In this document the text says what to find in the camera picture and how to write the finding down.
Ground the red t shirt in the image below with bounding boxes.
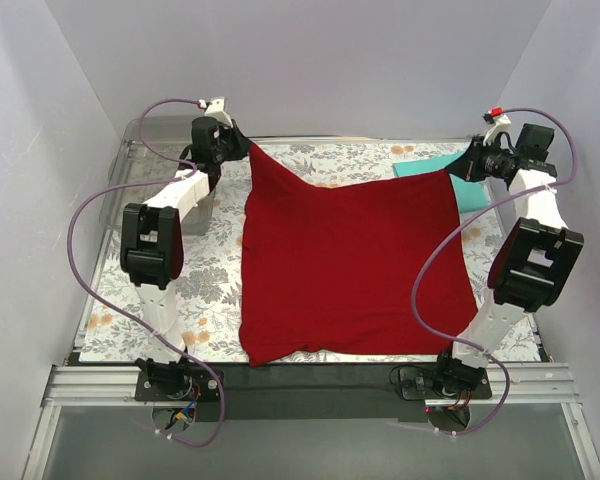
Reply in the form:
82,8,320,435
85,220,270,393
239,147,477,367

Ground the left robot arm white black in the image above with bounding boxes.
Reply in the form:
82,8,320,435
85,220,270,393
120,117,251,400

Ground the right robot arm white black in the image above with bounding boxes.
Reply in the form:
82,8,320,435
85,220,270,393
432,124,584,397

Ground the folded teal t shirt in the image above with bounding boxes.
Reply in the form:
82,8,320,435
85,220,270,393
392,155,492,214

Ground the clear plastic bin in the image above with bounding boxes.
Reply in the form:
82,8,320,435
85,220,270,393
99,116,192,231

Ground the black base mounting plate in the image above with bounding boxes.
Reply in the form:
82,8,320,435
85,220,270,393
134,359,492,422

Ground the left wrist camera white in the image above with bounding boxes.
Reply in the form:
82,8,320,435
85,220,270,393
197,96,233,128

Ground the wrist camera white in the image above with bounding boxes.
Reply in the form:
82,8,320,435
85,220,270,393
482,107,511,146
197,96,233,128

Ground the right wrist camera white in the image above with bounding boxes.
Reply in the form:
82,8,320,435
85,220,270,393
482,107,511,146

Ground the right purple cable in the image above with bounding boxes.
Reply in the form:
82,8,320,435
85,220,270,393
409,105,580,437

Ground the purple cable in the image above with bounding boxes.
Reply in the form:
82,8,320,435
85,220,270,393
409,105,580,437
65,97,229,448

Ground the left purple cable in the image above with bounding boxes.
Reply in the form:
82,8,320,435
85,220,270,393
65,97,229,448

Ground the aluminium frame rail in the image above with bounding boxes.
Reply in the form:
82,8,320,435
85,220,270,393
24,363,600,479

